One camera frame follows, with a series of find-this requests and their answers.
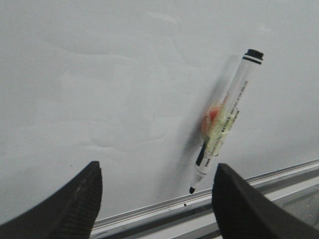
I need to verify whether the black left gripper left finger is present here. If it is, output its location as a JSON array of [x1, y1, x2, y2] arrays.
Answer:
[[0, 161, 103, 239]]

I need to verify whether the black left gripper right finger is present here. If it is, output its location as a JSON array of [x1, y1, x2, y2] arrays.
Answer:
[[211, 163, 319, 239]]

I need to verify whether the white black whiteboard marker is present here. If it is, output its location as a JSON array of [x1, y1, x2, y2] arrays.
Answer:
[[189, 49, 264, 194]]

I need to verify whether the white whiteboard with aluminium frame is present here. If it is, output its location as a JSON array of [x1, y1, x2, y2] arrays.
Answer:
[[0, 0, 319, 237]]

